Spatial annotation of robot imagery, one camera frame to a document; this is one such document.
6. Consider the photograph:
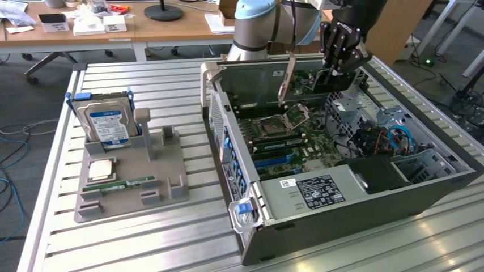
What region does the clear plastic bag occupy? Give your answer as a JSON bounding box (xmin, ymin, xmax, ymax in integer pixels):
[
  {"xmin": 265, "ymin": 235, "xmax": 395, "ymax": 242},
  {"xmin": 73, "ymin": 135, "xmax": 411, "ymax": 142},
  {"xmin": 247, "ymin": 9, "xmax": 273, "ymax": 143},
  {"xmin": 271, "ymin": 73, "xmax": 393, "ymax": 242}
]
[{"xmin": 0, "ymin": 0, "xmax": 37, "ymax": 28}]

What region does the light blue wire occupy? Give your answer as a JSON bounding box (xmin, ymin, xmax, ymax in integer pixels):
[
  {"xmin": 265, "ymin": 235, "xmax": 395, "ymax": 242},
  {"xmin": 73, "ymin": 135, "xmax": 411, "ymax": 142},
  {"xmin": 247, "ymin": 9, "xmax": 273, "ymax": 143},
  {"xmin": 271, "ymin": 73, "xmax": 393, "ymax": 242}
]
[{"xmin": 387, "ymin": 124, "xmax": 417, "ymax": 155}]

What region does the silver CPU chip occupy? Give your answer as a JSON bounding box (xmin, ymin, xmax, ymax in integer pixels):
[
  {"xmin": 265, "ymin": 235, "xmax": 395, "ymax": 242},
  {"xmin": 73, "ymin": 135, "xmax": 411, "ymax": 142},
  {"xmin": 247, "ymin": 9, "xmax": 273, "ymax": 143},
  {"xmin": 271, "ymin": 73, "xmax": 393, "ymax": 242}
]
[{"xmin": 87, "ymin": 161, "xmax": 115, "ymax": 182}]

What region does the wooden cabinet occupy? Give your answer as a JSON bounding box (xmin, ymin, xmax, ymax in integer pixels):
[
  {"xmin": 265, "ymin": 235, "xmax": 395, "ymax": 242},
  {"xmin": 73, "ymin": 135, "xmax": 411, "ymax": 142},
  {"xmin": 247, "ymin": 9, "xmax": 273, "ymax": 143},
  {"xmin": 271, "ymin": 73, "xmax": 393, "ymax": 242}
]
[{"xmin": 320, "ymin": 0, "xmax": 435, "ymax": 66}]

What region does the white floor cable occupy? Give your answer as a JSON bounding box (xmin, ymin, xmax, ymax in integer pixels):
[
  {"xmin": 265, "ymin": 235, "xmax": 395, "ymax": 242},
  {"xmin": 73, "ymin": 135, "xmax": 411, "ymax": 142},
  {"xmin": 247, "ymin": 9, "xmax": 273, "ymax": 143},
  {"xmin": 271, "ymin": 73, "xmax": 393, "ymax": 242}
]
[{"xmin": 0, "ymin": 117, "xmax": 60, "ymax": 137}]

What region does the grey power supply unit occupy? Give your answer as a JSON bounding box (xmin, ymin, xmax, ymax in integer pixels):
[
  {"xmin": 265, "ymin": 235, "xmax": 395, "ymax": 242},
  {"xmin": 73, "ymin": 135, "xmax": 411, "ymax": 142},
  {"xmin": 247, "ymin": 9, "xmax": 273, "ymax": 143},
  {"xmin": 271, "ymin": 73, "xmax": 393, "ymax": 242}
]
[{"xmin": 259, "ymin": 164, "xmax": 369, "ymax": 222}]

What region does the metal socket cover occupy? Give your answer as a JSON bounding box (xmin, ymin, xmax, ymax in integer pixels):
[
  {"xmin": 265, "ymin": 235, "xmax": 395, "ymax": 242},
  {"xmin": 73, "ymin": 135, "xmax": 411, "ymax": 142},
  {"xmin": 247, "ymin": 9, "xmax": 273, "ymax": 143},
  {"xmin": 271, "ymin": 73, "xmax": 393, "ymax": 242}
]
[{"xmin": 283, "ymin": 102, "xmax": 313, "ymax": 128}]

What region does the blue floor cable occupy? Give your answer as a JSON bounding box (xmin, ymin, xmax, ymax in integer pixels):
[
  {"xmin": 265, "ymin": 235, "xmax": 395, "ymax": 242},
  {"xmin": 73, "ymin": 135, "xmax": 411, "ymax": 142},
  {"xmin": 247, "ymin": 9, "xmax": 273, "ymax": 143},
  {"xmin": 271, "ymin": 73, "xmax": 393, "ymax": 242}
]
[{"xmin": 0, "ymin": 135, "xmax": 29, "ymax": 244}]

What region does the blue case latch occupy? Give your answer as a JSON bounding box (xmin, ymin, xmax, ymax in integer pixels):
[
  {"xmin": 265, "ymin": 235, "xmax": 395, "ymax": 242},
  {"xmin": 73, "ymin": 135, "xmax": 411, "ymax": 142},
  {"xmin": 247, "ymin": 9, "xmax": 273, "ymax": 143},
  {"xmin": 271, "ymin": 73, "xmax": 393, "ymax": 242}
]
[{"xmin": 235, "ymin": 198, "xmax": 252, "ymax": 218}]

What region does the open dark grey PC case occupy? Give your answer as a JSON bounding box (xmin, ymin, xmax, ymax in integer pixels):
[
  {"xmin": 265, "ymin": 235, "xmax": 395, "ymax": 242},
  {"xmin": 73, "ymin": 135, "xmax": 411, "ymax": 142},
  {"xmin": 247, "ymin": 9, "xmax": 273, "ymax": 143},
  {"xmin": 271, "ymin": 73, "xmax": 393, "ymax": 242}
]
[{"xmin": 199, "ymin": 55, "xmax": 481, "ymax": 266}]

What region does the CPU socket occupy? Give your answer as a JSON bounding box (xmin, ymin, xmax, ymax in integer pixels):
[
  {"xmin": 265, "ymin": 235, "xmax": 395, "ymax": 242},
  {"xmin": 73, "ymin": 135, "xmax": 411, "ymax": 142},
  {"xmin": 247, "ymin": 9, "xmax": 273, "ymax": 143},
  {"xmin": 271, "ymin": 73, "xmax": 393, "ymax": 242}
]
[{"xmin": 259, "ymin": 114, "xmax": 291, "ymax": 139}]

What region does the grey plastic parts rack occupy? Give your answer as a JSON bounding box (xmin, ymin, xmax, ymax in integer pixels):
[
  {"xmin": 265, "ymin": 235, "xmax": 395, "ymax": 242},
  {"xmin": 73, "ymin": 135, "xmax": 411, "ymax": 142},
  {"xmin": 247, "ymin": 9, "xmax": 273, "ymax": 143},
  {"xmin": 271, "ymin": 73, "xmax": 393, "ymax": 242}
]
[{"xmin": 72, "ymin": 107, "xmax": 191, "ymax": 224}]

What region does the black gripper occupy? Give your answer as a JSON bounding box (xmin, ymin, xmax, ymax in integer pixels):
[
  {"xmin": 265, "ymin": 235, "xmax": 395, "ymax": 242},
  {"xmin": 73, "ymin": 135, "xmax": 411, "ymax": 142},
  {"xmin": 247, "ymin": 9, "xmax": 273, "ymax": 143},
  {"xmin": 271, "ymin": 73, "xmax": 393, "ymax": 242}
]
[{"xmin": 319, "ymin": 0, "xmax": 389, "ymax": 77}]

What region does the red wire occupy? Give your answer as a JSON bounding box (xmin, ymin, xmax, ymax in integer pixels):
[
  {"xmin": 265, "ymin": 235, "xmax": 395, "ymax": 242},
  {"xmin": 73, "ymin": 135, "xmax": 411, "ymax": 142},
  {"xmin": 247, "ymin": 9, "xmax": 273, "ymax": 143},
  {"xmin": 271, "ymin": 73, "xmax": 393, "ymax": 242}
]
[{"xmin": 373, "ymin": 129, "xmax": 384, "ymax": 155}]

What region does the hard disk in blue caddy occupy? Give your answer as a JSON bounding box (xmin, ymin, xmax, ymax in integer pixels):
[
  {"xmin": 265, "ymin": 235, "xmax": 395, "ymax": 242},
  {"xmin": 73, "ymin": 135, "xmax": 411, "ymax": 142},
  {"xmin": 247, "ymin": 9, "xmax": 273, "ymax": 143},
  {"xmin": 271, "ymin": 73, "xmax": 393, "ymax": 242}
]
[{"xmin": 64, "ymin": 87, "xmax": 137, "ymax": 150}]

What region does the brown cardboard box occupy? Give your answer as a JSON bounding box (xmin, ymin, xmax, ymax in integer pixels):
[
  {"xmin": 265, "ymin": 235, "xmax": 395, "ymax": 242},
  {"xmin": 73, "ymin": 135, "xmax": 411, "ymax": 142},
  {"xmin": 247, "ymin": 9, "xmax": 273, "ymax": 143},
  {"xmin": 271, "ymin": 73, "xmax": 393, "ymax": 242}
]
[{"xmin": 217, "ymin": 0, "xmax": 239, "ymax": 20}]

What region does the white box with black top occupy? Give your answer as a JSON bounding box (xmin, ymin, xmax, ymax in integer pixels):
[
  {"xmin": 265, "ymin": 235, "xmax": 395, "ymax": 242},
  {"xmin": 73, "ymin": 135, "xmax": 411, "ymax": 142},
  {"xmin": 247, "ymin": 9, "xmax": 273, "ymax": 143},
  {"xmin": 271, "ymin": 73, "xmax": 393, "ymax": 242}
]
[{"xmin": 37, "ymin": 13, "xmax": 71, "ymax": 32}]

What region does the stack of white papers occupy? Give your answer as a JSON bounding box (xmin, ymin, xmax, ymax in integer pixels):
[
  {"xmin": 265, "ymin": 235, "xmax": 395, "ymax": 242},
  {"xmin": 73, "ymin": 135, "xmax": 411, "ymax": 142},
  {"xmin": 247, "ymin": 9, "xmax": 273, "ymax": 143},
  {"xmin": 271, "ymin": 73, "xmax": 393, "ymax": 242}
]
[{"xmin": 204, "ymin": 12, "xmax": 237, "ymax": 35}]

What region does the small plain white box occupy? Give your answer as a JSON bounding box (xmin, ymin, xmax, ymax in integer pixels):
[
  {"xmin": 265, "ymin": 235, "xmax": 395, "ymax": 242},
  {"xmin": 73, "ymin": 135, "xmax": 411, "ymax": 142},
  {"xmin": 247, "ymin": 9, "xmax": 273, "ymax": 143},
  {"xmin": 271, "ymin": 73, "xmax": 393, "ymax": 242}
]
[{"xmin": 103, "ymin": 15, "xmax": 128, "ymax": 33}]

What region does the silver disk bay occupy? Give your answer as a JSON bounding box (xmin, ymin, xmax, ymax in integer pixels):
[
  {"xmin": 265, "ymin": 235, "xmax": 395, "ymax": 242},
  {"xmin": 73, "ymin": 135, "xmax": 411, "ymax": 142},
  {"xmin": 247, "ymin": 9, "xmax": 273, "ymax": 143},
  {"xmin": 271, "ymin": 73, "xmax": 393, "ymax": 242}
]
[{"xmin": 389, "ymin": 147, "xmax": 459, "ymax": 185}]

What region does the green RAM stick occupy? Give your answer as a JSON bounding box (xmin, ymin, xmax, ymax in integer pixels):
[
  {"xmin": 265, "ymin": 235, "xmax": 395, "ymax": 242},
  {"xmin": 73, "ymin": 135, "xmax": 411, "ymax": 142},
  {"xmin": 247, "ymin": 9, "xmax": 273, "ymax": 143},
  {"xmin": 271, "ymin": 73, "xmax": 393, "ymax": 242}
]
[{"xmin": 81, "ymin": 176, "xmax": 156, "ymax": 193}]

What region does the white box with round hole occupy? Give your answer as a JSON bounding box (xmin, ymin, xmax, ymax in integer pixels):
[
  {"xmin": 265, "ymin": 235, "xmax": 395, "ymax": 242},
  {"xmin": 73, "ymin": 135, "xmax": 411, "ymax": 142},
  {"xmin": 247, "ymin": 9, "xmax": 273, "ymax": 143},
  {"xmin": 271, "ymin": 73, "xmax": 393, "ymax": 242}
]
[{"xmin": 72, "ymin": 15, "xmax": 107, "ymax": 36}]

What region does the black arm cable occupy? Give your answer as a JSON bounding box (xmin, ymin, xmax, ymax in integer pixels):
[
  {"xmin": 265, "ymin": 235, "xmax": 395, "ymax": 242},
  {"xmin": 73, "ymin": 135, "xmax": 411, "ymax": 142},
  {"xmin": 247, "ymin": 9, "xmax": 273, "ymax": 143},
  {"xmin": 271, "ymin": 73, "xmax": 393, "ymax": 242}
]
[{"xmin": 289, "ymin": 0, "xmax": 300, "ymax": 55}]

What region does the white paper tag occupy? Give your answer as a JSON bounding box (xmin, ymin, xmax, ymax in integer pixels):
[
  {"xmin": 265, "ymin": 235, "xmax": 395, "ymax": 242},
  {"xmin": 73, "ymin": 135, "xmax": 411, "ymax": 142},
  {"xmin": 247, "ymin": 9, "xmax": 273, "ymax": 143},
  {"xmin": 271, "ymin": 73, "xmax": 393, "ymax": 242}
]
[{"xmin": 5, "ymin": 25, "xmax": 35, "ymax": 34}]

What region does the silver metal drive cage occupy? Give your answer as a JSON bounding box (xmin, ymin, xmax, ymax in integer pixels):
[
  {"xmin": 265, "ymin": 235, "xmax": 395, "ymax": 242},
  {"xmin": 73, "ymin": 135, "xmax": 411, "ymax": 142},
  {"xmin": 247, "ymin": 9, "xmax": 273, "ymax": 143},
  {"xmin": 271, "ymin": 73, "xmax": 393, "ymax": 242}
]
[{"xmin": 324, "ymin": 67, "xmax": 413, "ymax": 142}]

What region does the graphics card with metal bracket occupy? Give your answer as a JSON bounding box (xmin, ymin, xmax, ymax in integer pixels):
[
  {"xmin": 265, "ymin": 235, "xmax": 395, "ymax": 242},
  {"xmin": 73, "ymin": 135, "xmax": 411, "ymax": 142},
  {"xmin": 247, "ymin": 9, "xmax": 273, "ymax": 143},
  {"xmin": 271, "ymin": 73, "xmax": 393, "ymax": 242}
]
[{"xmin": 277, "ymin": 52, "xmax": 356, "ymax": 108}]

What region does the black round lamp base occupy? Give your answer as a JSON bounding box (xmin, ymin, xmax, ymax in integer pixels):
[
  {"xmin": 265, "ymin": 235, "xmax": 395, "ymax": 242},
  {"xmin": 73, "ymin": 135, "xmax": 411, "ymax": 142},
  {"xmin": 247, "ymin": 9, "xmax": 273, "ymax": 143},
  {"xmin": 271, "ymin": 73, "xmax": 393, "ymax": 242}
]
[{"xmin": 143, "ymin": 0, "xmax": 184, "ymax": 21}]

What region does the white table frame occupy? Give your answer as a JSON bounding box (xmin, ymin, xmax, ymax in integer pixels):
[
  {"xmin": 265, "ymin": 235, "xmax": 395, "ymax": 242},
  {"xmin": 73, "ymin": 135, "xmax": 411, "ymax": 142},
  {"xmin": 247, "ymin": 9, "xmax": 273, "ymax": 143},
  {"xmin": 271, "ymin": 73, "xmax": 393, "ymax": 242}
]
[{"xmin": 413, "ymin": 0, "xmax": 484, "ymax": 57}]

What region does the light wood office desk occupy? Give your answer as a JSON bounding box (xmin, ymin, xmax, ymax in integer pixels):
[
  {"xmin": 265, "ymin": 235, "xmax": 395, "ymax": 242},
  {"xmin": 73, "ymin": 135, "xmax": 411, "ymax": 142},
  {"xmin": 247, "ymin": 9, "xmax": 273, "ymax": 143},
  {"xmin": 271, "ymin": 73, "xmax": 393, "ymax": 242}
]
[
  {"xmin": 0, "ymin": 2, "xmax": 137, "ymax": 83},
  {"xmin": 133, "ymin": 0, "xmax": 341, "ymax": 62}
]

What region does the RAM stick with blue label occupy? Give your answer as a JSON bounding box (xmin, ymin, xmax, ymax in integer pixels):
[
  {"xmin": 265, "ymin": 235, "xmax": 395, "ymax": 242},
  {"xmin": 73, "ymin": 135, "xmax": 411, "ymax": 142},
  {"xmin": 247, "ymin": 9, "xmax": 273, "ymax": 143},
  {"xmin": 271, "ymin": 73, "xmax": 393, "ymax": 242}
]
[{"xmin": 251, "ymin": 137, "xmax": 307, "ymax": 151}]

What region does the white floor device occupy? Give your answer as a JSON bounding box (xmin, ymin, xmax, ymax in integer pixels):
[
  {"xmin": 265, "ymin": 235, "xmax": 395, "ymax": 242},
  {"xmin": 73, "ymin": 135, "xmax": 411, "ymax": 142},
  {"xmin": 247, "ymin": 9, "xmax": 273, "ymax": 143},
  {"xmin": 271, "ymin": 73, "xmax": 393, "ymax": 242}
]
[{"xmin": 403, "ymin": 35, "xmax": 420, "ymax": 62}]

